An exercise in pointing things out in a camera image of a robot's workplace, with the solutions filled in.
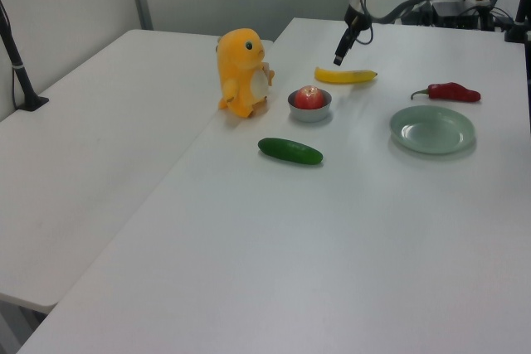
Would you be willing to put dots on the green cucumber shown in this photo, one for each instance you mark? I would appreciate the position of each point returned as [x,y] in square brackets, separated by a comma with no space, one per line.
[290,151]

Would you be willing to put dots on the red apple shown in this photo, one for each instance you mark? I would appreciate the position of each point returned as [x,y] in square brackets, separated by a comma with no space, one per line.
[309,99]

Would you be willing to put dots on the pale green plastic plate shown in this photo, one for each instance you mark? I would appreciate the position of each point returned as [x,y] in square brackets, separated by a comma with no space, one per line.
[431,130]

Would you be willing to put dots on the black electronic device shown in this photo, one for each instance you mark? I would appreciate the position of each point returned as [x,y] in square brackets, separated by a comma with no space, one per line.
[456,14]

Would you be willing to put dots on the yellow banana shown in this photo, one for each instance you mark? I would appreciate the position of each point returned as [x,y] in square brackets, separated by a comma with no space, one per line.
[344,76]

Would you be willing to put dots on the grey bowl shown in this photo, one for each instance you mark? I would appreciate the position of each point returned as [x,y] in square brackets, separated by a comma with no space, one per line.
[309,115]

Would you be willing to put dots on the red chili pepper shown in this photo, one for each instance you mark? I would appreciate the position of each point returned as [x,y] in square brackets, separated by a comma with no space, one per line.
[452,92]

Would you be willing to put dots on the orange plush toy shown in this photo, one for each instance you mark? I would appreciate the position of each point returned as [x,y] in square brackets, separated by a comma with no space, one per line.
[240,76]

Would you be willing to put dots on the black camera pole with base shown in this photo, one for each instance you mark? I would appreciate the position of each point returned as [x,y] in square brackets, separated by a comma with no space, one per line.
[20,74]

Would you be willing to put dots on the black clamp stand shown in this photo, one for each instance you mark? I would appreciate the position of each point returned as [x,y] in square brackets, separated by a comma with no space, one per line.
[518,26]

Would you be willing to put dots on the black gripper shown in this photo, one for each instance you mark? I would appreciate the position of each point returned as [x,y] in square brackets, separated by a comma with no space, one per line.
[357,20]

